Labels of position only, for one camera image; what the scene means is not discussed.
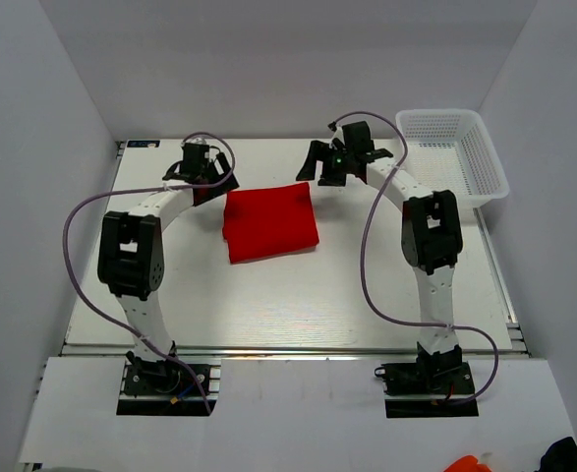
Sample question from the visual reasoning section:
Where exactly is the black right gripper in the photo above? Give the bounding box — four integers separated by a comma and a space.
296, 140, 355, 187

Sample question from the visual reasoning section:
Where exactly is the red t-shirt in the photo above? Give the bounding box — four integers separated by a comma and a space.
222, 182, 319, 264

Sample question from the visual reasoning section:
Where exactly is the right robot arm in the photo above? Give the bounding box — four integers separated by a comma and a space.
296, 121, 463, 356

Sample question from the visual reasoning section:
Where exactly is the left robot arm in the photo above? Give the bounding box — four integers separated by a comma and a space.
97, 138, 239, 392

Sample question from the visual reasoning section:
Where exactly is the dark blue table label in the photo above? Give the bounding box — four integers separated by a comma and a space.
126, 140, 160, 148

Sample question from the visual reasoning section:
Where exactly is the white plastic mesh basket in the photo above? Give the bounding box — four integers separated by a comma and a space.
396, 108, 510, 208

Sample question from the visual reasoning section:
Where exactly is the orange object at bottom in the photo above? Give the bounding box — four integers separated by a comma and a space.
444, 455, 491, 472

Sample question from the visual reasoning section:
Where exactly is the dark cloth at corner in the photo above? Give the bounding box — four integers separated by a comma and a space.
538, 437, 577, 472

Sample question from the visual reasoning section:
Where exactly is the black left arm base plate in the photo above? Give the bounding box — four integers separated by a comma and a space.
116, 361, 219, 417

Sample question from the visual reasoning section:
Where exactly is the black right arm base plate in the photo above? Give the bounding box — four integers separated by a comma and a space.
374, 362, 479, 419

